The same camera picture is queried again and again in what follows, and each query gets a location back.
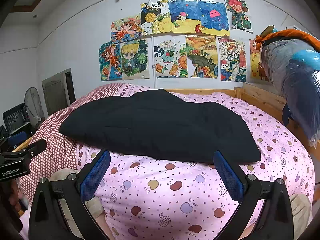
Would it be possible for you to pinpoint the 2024 dragon drawing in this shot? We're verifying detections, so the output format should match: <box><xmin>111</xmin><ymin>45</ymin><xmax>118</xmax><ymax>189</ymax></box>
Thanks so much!
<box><xmin>219</xmin><ymin>37</ymin><xmax>247</xmax><ymax>82</ymax></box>

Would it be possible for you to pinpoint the black yellow moon drawing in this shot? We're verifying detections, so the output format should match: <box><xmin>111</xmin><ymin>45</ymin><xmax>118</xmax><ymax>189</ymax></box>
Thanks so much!
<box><xmin>140</xmin><ymin>0</ymin><xmax>172</xmax><ymax>36</ymax></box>

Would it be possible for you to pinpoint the grey standing fan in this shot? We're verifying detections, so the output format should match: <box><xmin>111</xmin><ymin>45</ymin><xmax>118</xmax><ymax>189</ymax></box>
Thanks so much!
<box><xmin>24</xmin><ymin>87</ymin><xmax>44</xmax><ymax>129</ymax></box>

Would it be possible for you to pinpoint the pink apple print quilt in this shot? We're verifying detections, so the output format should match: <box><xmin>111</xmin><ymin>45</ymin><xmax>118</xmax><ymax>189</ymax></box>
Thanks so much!
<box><xmin>18</xmin><ymin>82</ymin><xmax>316</xmax><ymax>240</ymax></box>

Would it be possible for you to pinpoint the large black garment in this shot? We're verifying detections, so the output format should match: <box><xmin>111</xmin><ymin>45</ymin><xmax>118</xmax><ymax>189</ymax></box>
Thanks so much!
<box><xmin>59</xmin><ymin>89</ymin><xmax>261</xmax><ymax>164</ymax></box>

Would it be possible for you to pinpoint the orange fruit drawing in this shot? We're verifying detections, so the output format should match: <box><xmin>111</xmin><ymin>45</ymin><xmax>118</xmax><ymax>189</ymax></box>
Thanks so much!
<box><xmin>153</xmin><ymin>35</ymin><xmax>188</xmax><ymax>79</ymax></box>

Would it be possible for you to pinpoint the grey door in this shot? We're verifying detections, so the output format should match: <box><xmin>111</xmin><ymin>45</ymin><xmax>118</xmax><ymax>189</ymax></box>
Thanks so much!
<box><xmin>42</xmin><ymin>68</ymin><xmax>76</xmax><ymax>116</ymax></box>

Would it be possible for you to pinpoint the swimming girl drawing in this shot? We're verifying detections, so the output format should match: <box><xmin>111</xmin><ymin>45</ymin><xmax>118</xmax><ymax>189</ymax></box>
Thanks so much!
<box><xmin>111</xmin><ymin>14</ymin><xmax>142</xmax><ymax>43</ymax></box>

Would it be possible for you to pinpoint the yellow bear drawing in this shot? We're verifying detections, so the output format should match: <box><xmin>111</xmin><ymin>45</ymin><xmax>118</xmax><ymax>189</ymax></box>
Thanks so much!
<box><xmin>249</xmin><ymin>40</ymin><xmax>269</xmax><ymax>82</ymax></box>

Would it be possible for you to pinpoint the red hair character drawing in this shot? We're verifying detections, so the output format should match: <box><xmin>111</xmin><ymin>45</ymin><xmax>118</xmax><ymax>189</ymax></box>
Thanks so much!
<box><xmin>225</xmin><ymin>0</ymin><xmax>253</xmax><ymax>33</ymax></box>

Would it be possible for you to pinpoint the black plastic crate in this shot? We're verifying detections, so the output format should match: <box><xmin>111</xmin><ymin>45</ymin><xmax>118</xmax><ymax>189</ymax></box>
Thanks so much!
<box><xmin>3</xmin><ymin>103</ymin><xmax>31</xmax><ymax>135</ymax></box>

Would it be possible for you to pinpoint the landscape flower drawing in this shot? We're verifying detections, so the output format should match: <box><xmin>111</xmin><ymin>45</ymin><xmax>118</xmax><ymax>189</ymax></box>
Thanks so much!
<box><xmin>185</xmin><ymin>35</ymin><xmax>218</xmax><ymax>79</ymax></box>

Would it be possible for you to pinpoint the anime girl boy drawing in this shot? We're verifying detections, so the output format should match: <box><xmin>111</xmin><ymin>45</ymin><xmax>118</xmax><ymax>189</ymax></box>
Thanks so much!
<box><xmin>98</xmin><ymin>39</ymin><xmax>150</xmax><ymax>81</ymax></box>

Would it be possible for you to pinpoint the bagged clothes pile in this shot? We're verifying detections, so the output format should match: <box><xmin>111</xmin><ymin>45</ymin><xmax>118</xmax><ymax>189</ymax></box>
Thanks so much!
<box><xmin>255</xmin><ymin>25</ymin><xmax>319</xmax><ymax>147</ymax></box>

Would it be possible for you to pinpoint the blue sea jellyfish drawing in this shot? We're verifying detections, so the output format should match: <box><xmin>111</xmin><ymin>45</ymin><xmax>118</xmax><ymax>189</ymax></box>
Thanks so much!
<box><xmin>168</xmin><ymin>0</ymin><xmax>230</xmax><ymax>36</ymax></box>

